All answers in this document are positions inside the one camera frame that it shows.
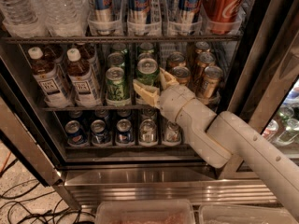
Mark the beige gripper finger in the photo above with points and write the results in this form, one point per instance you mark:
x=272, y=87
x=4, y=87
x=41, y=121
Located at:
x=167, y=80
x=150, y=94

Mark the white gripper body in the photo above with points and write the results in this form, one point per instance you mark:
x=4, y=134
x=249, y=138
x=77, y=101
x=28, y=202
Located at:
x=175, y=102

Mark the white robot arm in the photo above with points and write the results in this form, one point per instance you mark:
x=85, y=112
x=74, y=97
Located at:
x=216, y=138

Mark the front left gold can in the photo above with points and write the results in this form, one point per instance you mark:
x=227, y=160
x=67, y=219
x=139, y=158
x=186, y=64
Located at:
x=181, y=74

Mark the second row left gold can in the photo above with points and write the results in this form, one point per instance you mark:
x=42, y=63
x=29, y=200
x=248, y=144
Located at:
x=175, y=59

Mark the second row gold can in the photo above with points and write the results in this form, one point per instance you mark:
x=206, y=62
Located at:
x=175, y=59
x=202, y=60

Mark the right silver can bottom shelf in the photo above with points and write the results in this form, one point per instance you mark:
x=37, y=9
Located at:
x=172, y=134

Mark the silver can shelf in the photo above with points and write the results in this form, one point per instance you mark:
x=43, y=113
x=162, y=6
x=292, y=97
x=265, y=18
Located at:
x=172, y=134
x=148, y=131

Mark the front right gold can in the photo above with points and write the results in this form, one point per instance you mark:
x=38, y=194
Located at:
x=209, y=83

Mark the left silver can bottom shelf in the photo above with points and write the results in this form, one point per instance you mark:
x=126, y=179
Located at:
x=148, y=131

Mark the second row right gold can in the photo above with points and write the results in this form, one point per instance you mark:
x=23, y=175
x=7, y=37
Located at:
x=202, y=60

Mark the second row left green can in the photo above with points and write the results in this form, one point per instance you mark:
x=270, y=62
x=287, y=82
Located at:
x=116, y=59

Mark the right blue Pepsi can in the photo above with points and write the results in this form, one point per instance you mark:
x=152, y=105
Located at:
x=124, y=133

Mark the blue pepsi can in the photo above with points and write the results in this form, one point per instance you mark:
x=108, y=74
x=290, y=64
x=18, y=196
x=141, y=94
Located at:
x=76, y=134
x=100, y=134
x=124, y=133

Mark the middle blue Pepsi can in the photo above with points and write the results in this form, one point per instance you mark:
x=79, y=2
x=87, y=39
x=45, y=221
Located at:
x=100, y=134

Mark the right Red Bull can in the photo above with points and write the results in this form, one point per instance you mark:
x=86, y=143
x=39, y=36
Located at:
x=187, y=15

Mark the red bull can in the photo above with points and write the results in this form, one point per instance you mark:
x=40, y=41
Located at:
x=104, y=15
x=139, y=15
x=187, y=15

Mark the middle Red Bull can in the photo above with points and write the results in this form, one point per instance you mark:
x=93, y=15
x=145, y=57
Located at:
x=139, y=15

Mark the left blue Pepsi can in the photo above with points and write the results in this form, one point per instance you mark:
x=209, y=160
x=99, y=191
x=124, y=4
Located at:
x=76, y=134

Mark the glass fridge door right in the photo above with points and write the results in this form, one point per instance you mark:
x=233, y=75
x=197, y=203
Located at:
x=265, y=64

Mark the stainless steel fridge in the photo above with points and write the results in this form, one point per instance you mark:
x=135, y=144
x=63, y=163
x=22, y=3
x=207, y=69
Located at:
x=88, y=176

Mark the red Coca-Cola can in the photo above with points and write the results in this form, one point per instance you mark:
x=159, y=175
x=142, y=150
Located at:
x=222, y=14

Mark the left Red Bull can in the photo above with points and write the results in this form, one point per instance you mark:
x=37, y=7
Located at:
x=104, y=15

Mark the water bottle shelf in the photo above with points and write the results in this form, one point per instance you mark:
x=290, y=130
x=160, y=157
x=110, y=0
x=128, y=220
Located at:
x=62, y=18
x=21, y=19

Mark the left water bottle top shelf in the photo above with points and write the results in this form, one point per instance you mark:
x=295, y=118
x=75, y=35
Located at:
x=21, y=19

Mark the right tea bottle white cap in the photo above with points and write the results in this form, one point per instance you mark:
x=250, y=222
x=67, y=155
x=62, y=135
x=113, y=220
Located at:
x=83, y=79

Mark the tea bottle white cap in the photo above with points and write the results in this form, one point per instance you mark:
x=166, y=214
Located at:
x=83, y=79
x=50, y=78

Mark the left tea bottle white cap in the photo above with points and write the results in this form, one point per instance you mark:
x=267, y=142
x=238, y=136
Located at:
x=50, y=78

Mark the right clear plastic bin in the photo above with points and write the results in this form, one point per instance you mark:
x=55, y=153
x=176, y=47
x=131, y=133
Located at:
x=243, y=214

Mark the clear plastic bin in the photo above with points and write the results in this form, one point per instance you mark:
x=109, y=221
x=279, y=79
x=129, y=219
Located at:
x=145, y=212
x=243, y=214

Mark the left clear plastic bin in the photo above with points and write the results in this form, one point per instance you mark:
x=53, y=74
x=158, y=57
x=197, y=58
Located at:
x=145, y=212

